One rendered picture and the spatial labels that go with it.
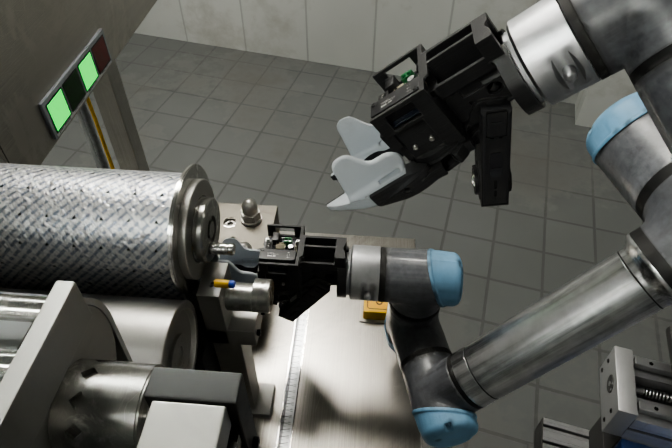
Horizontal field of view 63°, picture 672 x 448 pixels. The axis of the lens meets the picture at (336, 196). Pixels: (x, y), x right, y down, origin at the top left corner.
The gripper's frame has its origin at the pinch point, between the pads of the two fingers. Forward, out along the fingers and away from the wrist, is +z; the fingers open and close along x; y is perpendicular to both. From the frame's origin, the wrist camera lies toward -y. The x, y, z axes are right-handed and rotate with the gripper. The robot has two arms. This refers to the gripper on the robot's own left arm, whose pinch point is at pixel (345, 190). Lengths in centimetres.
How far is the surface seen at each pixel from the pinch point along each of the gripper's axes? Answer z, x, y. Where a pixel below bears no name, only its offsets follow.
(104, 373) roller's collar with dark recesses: 10.1, 22.1, 11.6
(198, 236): 16.5, 1.1, 4.8
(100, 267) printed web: 25.8, 4.4, 9.7
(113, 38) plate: 49, -57, 20
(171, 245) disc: 16.6, 4.2, 7.3
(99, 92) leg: 82, -79, 11
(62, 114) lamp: 48, -32, 19
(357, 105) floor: 90, -208, -99
